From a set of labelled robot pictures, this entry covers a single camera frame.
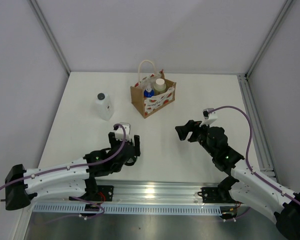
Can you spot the slotted white cable duct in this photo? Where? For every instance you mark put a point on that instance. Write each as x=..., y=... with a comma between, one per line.
x=133, y=209

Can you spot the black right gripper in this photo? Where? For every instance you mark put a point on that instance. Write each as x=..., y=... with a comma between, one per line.
x=190, y=126

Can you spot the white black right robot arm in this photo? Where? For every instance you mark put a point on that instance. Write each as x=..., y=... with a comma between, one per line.
x=243, y=184

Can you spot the white bottle grey cap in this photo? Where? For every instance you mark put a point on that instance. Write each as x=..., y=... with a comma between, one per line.
x=104, y=106

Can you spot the aluminium frame post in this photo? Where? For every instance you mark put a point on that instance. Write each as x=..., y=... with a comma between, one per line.
x=38, y=13
x=274, y=29

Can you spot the aluminium side rail right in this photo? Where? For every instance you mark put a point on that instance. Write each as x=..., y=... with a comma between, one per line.
x=260, y=144

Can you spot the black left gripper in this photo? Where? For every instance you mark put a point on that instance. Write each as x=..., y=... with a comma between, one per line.
x=112, y=140

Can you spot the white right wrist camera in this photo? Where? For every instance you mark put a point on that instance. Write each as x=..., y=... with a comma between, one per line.
x=210, y=116

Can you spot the aluminium frame post right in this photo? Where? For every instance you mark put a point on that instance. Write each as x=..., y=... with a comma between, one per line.
x=274, y=29

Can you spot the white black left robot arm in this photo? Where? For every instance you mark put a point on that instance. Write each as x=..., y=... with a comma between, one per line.
x=93, y=164

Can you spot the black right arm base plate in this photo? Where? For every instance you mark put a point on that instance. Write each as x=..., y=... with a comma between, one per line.
x=215, y=195

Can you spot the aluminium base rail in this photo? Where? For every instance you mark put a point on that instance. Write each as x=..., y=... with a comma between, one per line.
x=155, y=193

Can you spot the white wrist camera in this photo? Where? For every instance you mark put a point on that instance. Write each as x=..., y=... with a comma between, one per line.
x=210, y=116
x=122, y=131

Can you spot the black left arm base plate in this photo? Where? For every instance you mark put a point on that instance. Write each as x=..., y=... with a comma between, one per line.
x=99, y=193

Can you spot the sage green lotion bottle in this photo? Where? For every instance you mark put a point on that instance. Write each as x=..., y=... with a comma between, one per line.
x=160, y=86

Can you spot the aluminium frame post left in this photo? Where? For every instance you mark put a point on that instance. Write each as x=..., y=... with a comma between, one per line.
x=38, y=13

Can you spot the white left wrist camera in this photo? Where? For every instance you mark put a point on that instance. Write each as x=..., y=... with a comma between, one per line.
x=122, y=131

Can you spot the orange blue pump bottle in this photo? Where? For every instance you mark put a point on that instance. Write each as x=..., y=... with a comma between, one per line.
x=148, y=92

